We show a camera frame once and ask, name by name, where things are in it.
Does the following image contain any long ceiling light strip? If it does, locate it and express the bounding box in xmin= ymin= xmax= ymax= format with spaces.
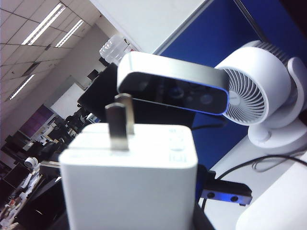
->
xmin=21 ymin=3 xmax=67 ymax=46
xmin=8 ymin=74 xmax=36 ymax=101
xmin=55 ymin=19 xmax=84 ymax=48

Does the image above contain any purple display screen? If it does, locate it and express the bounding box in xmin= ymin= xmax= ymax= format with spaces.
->
xmin=20 ymin=105 xmax=57 ymax=136

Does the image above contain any white desk fan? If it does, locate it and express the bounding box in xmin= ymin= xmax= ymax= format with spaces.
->
xmin=214 ymin=40 xmax=307 ymax=149

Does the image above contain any silver depth camera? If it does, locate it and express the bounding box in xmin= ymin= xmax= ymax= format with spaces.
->
xmin=117 ymin=51 xmax=229 ymax=116

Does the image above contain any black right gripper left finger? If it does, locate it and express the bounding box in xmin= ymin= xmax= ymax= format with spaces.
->
xmin=54 ymin=210 xmax=70 ymax=230

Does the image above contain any thin black desk cable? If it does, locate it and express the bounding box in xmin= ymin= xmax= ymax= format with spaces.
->
xmin=210 ymin=154 xmax=307 ymax=184

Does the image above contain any clear plastic bottle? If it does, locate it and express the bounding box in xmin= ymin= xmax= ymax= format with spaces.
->
xmin=99 ymin=34 xmax=135 ymax=66

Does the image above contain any white charging base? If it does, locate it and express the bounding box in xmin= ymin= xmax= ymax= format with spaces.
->
xmin=59 ymin=93 xmax=199 ymax=230

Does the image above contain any blue office partition panel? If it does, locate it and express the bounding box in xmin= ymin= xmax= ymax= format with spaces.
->
xmin=153 ymin=0 xmax=307 ymax=168

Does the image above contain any small white humanoid robot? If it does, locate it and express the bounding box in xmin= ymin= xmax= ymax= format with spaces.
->
xmin=20 ymin=157 xmax=41 ymax=192

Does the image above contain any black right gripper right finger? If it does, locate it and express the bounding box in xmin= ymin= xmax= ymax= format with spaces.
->
xmin=193 ymin=203 xmax=215 ymax=230

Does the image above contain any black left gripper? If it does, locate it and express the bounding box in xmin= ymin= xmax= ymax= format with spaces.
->
xmin=78 ymin=62 xmax=253 ymax=207

